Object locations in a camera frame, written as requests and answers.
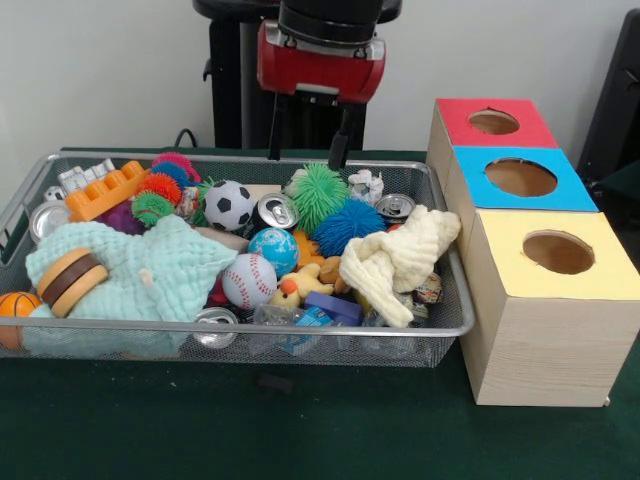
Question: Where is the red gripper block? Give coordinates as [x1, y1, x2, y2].
[256, 19, 388, 171]

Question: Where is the cream yellow cloth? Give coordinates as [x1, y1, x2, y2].
[338, 203, 462, 329]

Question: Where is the white baseball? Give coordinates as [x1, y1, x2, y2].
[221, 253, 279, 310]

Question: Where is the shallow mesh bin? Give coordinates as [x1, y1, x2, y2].
[0, 152, 477, 370]

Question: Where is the wooden box with three holes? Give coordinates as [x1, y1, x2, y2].
[426, 98, 640, 409]

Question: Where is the green spiky ball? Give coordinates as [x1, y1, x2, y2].
[287, 162, 351, 235]

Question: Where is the blue spiky ball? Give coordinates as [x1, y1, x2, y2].
[310, 198, 389, 259]

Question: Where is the small soccer ball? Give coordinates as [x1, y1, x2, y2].
[203, 179, 256, 232]

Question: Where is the blue globe ball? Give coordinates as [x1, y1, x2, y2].
[247, 227, 300, 277]

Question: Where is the mint green cloth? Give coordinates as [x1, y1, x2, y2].
[24, 214, 239, 359]

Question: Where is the orange toy brick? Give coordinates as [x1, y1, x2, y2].
[64, 159, 152, 224]

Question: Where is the toy hamburger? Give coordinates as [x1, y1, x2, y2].
[35, 248, 110, 320]

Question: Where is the dark green table cloth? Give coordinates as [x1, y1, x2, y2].
[0, 145, 640, 480]

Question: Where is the black upright panel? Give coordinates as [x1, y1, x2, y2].
[574, 8, 640, 174]

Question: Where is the small orange basketball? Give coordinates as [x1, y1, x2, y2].
[0, 291, 44, 351]

